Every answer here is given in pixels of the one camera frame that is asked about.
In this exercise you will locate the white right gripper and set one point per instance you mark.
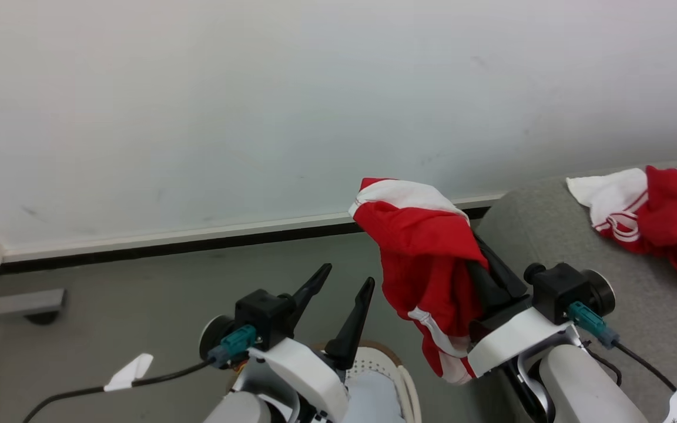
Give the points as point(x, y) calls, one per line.
point(515, 338)

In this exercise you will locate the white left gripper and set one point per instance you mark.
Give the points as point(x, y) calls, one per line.
point(309, 370)

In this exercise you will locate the red white striped sports garment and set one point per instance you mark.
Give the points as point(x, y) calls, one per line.
point(673, 223)

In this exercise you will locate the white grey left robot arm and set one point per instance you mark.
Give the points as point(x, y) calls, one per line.
point(238, 410)

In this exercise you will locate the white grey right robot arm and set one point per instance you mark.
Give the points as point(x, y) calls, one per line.
point(585, 388)

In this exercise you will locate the white basket with woven rim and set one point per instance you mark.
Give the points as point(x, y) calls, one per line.
point(374, 359)

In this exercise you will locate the light blue cloth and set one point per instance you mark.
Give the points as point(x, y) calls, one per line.
point(376, 399)

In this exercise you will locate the grey fabric sofa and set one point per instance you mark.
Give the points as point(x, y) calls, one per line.
point(626, 305)

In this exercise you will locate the dark and white baseboard strip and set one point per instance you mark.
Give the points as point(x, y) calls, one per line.
point(197, 245)

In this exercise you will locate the black caster wheel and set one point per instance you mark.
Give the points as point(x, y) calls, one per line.
point(42, 318)

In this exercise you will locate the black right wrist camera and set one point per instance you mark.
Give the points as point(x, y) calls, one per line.
point(556, 291)

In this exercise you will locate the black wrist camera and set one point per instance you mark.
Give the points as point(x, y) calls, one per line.
point(556, 291)
point(262, 314)

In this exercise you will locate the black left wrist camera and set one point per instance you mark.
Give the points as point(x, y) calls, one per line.
point(262, 314)

